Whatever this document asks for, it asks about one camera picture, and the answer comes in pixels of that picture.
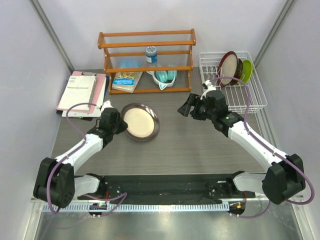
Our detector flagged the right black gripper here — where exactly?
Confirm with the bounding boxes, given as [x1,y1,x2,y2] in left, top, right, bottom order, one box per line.
[178,93,216,121]

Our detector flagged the brown rimmed cream plate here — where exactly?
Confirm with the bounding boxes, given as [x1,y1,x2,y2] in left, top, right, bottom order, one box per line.
[121,103,160,142]

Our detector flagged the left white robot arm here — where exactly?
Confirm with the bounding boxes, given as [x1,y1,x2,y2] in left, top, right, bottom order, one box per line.
[33,107,128,214]

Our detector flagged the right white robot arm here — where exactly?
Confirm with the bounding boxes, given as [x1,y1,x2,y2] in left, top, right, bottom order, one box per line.
[177,90,306,205]

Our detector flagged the orange wooden shelf rack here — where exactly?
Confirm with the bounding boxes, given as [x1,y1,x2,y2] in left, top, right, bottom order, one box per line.
[97,28,197,95]

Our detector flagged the white board under folder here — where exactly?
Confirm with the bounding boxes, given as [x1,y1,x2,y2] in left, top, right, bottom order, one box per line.
[56,100,103,118]

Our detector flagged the teal cat ear headphones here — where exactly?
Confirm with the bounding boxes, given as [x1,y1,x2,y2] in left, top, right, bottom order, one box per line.
[147,70,178,91]

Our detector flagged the blue paperback book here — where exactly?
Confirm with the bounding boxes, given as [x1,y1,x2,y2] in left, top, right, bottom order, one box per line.
[112,71,143,93]

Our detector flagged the white spiral manual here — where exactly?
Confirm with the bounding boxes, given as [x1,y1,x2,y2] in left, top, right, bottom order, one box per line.
[57,75,97,111]

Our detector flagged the blue lidded jar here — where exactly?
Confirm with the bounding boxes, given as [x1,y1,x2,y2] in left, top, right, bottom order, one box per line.
[145,46,158,63]

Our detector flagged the light blue box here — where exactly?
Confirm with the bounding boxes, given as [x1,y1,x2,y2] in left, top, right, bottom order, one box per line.
[119,59,141,69]

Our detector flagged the dark patterned plate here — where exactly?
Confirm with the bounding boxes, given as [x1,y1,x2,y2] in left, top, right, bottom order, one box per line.
[230,58,243,86]

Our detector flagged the green plate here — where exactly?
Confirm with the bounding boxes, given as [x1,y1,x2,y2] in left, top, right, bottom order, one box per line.
[239,59,254,84]

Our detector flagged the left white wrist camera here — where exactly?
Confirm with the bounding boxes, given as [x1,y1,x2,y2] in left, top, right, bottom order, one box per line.
[100,99,113,112]

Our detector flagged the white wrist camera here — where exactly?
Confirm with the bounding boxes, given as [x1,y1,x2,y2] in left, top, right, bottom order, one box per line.
[100,99,113,112]
[200,80,216,100]

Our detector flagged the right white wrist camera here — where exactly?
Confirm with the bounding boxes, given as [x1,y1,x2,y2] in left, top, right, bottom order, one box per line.
[200,80,216,100]

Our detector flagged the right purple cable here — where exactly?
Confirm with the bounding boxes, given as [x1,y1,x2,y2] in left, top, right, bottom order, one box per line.
[209,75,315,219]

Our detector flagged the white wire dish rack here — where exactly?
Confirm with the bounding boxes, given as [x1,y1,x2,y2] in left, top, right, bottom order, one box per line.
[198,52,268,114]

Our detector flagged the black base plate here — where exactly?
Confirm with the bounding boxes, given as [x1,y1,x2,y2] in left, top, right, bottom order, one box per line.
[77,171,256,201]

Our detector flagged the white slotted cable duct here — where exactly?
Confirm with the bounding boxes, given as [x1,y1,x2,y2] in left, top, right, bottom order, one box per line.
[42,202,230,213]

